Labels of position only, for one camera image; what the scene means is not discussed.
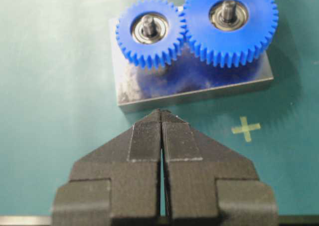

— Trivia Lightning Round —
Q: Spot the steel shaft under large gear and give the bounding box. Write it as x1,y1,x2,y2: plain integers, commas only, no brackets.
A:
221,0,237,23

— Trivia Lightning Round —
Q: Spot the lower yellow tape cross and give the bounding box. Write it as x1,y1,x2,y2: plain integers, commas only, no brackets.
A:
231,116,261,142

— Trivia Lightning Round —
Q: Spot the grey metal base plate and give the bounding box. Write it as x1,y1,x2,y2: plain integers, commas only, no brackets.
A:
109,18,274,112

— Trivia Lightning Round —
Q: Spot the large blue gear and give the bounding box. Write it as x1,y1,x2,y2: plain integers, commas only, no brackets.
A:
183,0,279,68

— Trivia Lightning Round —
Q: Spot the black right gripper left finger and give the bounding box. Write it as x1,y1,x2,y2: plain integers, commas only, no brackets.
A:
52,110,161,226

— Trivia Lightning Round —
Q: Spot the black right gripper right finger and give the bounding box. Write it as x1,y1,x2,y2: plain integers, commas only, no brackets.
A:
161,110,278,226

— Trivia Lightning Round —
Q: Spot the small blue gear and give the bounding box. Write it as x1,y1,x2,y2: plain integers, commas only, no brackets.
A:
116,0,186,69

